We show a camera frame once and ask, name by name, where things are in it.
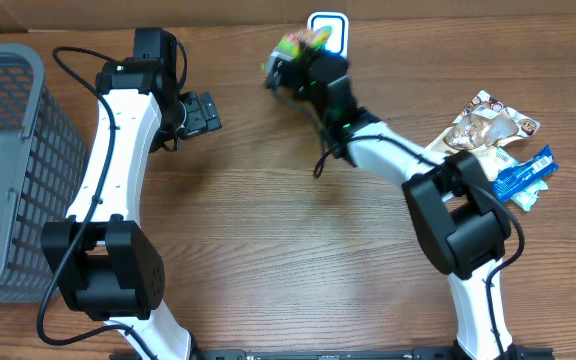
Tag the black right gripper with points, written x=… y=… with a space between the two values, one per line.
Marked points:
x=298 y=91

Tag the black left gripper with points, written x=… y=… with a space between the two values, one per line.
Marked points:
x=204 y=115

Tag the green snack packet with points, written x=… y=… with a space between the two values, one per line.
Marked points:
x=292 y=45

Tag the beige pastry snack packet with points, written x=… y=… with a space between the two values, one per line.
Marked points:
x=484 y=126

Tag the blue oreo packet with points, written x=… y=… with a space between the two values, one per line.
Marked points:
x=523 y=175

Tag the white snack packet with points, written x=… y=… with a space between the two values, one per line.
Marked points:
x=528 y=195

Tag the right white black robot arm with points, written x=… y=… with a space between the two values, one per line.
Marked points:
x=460 y=225

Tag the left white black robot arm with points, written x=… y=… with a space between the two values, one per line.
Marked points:
x=107 y=275

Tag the white barcode scanner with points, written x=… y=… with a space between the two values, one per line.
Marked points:
x=338 y=23

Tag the grey plastic mesh basket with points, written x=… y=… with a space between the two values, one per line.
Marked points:
x=42 y=163

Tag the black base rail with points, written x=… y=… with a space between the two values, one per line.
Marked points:
x=419 y=353

